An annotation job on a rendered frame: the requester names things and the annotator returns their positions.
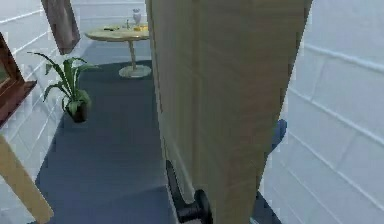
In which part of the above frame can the beige wooden room door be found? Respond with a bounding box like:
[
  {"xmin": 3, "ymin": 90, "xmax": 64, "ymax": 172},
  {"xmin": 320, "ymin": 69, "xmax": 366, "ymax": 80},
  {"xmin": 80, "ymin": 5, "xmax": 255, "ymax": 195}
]
[{"xmin": 145, "ymin": 0, "xmax": 314, "ymax": 224}]

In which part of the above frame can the white vase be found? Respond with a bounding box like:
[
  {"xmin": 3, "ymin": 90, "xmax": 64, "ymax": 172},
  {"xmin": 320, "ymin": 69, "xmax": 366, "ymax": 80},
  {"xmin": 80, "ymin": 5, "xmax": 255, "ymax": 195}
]
[{"xmin": 132, "ymin": 7, "xmax": 143, "ymax": 27}]

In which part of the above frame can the green potted house plant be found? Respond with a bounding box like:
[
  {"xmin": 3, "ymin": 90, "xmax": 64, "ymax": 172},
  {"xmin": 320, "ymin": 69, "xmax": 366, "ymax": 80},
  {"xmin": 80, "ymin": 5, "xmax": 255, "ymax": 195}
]
[{"xmin": 27, "ymin": 51, "xmax": 100, "ymax": 124}]

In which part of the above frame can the brown framed window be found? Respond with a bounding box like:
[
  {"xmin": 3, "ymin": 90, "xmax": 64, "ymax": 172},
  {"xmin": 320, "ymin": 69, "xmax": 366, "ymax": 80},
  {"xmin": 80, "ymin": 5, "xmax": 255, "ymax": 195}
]
[{"xmin": 0, "ymin": 31, "xmax": 38, "ymax": 128}]

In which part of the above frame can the beige wooden board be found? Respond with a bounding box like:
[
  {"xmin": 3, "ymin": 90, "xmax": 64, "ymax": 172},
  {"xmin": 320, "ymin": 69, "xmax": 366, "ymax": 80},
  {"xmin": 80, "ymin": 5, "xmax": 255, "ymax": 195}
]
[{"xmin": 0, "ymin": 133, "xmax": 55, "ymax": 224}]

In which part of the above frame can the black door handle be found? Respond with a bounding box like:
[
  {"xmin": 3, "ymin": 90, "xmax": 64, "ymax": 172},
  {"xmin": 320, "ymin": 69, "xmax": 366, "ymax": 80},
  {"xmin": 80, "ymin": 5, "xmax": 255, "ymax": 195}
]
[{"xmin": 165, "ymin": 159, "xmax": 214, "ymax": 224}]

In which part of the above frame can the round beige pedestal table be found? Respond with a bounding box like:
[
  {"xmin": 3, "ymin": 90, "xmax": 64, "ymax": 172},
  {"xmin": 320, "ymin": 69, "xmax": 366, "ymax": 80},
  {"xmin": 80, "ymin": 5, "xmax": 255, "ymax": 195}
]
[{"xmin": 84, "ymin": 25, "xmax": 153, "ymax": 80}]

